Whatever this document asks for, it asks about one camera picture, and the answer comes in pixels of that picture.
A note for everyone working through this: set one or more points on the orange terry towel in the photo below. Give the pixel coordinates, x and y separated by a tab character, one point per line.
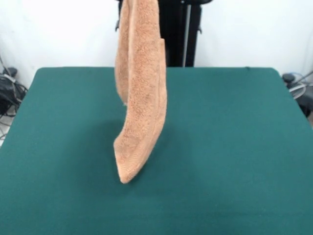
144	85

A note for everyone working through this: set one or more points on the dark green table cloth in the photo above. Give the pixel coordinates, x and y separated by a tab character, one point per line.
73	147

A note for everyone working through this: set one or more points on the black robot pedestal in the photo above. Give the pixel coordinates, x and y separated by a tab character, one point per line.
176	36

